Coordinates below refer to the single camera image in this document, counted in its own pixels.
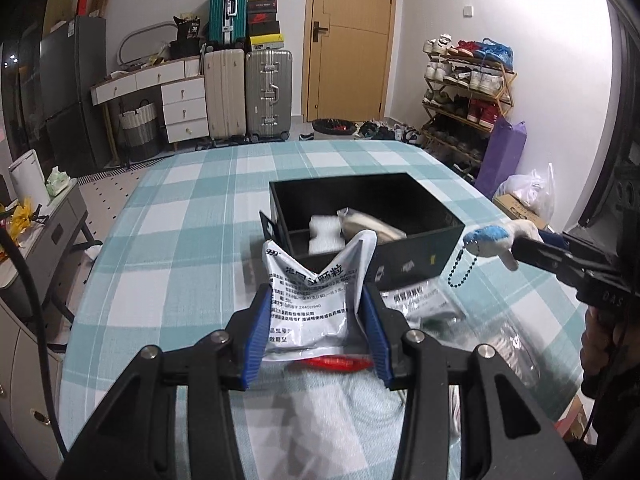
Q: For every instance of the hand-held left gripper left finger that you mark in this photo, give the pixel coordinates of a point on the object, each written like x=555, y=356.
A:
x=255, y=332

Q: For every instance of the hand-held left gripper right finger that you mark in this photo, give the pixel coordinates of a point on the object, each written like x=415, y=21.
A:
x=377, y=342

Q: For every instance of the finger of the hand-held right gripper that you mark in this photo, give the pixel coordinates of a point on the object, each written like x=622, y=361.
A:
x=545, y=260
x=555, y=239

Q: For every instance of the red white packet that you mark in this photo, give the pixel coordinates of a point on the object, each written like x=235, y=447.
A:
x=340, y=363

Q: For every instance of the white medicine pouch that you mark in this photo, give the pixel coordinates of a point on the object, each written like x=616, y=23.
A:
x=310, y=310

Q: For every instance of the grey printed pouch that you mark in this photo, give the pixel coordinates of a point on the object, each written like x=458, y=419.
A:
x=425, y=305

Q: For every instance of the black storage box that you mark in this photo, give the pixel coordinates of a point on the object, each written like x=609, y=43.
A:
x=425, y=260

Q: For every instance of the clear plastic zip bag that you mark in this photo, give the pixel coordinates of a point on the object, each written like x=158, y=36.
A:
x=505, y=355

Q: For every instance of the person's right forearm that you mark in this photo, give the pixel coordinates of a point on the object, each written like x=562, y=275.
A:
x=612, y=442

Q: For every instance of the person's right hand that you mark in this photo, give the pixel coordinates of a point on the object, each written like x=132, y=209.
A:
x=600, y=355

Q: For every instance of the cardboard box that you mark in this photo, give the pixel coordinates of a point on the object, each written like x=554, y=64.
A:
x=520, y=211

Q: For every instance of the white plastic bag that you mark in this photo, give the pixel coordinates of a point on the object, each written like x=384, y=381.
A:
x=531, y=189

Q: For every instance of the purple bag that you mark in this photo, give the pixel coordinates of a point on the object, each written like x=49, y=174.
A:
x=500, y=160

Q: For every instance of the teal checked bedsheet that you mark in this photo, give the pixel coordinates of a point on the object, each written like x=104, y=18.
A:
x=200, y=240

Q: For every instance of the beige item in plastic bag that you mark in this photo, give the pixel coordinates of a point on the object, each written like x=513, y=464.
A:
x=370, y=225

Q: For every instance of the white foam block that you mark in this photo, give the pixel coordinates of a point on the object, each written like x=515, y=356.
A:
x=322, y=234

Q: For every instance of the wooden shoe rack with shoes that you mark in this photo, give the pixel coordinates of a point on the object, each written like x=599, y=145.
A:
x=480, y=80

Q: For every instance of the cluster of loose shoes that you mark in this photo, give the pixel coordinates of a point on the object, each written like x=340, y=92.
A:
x=380, y=131

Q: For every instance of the grey low cabinet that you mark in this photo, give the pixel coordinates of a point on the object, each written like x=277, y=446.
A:
x=60, y=230

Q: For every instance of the striped laundry basket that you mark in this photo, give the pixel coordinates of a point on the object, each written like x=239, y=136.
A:
x=140, y=130

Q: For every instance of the white bedside cabinet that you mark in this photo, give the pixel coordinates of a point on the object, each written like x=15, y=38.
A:
x=25, y=385

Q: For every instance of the silver suitcase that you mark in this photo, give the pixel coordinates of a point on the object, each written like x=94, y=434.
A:
x=267, y=95

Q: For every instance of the white desk with drawers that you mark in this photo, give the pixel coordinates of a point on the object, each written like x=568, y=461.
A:
x=185, y=105

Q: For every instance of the beige suitcase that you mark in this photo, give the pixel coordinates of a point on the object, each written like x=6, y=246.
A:
x=225, y=95

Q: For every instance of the green tissue pack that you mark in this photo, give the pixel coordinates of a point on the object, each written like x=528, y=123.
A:
x=60, y=181

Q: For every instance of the yellow plastic bag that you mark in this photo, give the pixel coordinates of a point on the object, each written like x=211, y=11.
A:
x=20, y=217

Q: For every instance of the wooden door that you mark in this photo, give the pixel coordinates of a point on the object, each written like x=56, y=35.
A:
x=350, y=60

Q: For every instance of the yellow shoe box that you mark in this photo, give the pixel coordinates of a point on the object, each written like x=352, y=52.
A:
x=267, y=42

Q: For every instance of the black case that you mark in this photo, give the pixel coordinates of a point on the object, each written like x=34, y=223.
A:
x=184, y=49

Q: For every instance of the grey refrigerator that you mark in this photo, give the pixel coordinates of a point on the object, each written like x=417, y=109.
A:
x=70, y=85

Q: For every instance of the black printed paper bag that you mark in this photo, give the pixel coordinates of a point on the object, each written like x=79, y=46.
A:
x=187, y=29

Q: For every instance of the black red shoe box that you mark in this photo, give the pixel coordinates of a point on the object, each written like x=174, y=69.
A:
x=262, y=17

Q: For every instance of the teal suitcase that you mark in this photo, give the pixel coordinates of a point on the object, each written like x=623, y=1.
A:
x=220, y=10

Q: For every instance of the dark glass wardrobe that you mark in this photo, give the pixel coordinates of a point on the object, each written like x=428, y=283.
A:
x=25, y=85

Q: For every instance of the brown cardboard sheet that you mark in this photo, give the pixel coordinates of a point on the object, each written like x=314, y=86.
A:
x=102, y=0

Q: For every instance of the red paper bag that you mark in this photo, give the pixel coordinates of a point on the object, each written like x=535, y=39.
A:
x=83, y=2

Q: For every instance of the grey arched metal frame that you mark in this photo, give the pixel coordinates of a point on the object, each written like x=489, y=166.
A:
x=145, y=27

